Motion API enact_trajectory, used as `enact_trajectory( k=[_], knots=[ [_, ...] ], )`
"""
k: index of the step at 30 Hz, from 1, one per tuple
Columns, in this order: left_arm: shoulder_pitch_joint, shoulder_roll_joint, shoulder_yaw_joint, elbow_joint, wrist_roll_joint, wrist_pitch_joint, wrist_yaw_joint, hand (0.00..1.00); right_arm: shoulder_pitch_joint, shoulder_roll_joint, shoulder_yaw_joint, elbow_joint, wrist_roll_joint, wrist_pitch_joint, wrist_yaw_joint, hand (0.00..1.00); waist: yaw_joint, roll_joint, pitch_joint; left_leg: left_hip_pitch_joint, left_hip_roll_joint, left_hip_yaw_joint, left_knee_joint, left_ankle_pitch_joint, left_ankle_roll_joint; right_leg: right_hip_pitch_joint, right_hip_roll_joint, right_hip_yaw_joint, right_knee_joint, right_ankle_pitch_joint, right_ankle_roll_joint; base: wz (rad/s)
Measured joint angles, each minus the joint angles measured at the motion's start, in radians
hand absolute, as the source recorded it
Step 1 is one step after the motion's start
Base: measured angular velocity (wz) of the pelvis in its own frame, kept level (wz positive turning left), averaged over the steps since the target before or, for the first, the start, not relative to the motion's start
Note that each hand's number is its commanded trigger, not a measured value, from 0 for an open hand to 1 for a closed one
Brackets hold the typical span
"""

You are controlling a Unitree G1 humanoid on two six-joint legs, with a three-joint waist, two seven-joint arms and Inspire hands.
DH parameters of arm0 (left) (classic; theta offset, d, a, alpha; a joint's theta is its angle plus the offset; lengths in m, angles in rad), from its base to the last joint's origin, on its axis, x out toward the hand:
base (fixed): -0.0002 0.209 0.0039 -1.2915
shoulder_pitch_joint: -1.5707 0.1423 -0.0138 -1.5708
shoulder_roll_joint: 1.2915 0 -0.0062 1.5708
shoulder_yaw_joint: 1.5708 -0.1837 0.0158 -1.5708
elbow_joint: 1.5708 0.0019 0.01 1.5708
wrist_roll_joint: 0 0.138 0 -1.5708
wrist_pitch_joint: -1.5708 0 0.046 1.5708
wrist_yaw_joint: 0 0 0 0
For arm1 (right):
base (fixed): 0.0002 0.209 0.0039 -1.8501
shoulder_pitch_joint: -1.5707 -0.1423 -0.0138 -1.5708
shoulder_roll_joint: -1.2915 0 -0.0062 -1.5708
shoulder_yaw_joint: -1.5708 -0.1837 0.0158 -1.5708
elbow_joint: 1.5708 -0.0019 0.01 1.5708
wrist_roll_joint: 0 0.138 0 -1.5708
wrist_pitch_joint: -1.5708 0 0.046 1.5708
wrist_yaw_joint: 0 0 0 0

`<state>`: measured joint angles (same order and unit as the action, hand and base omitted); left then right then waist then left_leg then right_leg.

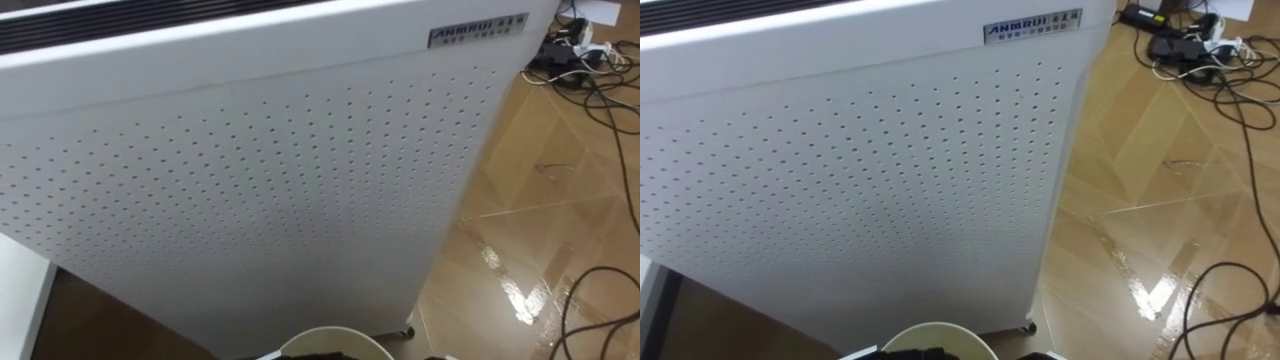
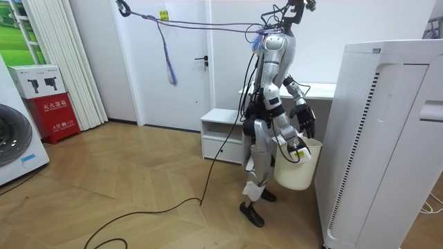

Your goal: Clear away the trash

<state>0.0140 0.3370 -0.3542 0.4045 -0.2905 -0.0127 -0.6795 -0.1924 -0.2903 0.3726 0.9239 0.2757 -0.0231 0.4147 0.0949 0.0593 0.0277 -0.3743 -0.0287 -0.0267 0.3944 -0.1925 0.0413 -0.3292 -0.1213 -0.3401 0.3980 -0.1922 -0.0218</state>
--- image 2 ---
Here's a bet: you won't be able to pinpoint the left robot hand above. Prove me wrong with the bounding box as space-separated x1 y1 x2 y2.
289 103 317 140

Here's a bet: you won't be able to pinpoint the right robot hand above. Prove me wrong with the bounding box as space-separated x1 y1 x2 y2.
286 137 312 163

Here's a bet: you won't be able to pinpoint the white plastic bucket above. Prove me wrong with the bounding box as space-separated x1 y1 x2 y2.
273 136 323 192

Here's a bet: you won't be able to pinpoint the white desk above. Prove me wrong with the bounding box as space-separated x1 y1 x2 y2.
237 82 338 142

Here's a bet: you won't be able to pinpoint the robot legs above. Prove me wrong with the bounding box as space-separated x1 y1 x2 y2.
239 118 278 228

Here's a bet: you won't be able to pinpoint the robot body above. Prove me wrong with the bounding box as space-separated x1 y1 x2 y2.
242 0 318 138

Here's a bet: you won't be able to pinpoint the white bedside cabinet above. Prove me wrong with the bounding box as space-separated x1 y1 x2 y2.
199 107 251 165

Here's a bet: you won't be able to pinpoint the tall white appliance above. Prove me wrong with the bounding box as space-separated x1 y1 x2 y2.
314 38 443 249

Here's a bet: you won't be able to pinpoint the white door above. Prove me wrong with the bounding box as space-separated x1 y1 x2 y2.
113 0 214 133

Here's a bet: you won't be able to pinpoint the metal rack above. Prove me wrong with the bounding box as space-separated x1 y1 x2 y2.
422 15 443 40

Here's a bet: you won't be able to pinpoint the red fire extinguisher cabinet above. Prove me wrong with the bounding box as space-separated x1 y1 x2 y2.
21 92 82 145

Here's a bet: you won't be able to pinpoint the white cardboard box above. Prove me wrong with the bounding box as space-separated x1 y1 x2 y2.
7 64 68 100

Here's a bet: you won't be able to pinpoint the white washing machine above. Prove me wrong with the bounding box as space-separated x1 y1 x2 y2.
0 54 51 187

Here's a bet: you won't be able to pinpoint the black floor cable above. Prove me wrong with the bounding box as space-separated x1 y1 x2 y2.
82 51 259 249

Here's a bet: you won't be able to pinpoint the black door handle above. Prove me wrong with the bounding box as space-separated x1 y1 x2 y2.
194 55 210 72

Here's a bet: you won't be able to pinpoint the white floor cable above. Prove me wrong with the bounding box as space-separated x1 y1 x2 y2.
419 191 443 216

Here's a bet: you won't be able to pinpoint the cable bundle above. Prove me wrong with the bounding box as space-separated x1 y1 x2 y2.
115 0 275 87

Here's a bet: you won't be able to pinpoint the green landscape wall poster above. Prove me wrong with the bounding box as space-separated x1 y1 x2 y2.
0 0 46 68

